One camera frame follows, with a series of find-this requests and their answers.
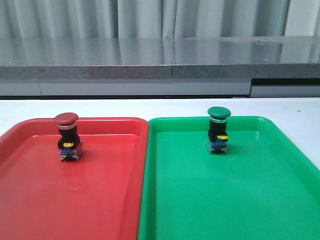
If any green mushroom push button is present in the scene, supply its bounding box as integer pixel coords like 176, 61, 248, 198
207, 106, 231, 154

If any red mushroom push button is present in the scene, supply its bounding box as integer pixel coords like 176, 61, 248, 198
53, 112, 84, 162

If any red plastic tray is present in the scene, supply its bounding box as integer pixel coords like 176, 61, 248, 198
0, 117, 149, 240

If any green plastic tray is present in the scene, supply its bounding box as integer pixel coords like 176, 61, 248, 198
138, 116, 320, 240

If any grey stone counter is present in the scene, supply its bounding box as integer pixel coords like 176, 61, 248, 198
0, 36, 320, 98

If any grey pleated curtain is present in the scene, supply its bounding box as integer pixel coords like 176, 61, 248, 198
0, 0, 320, 39

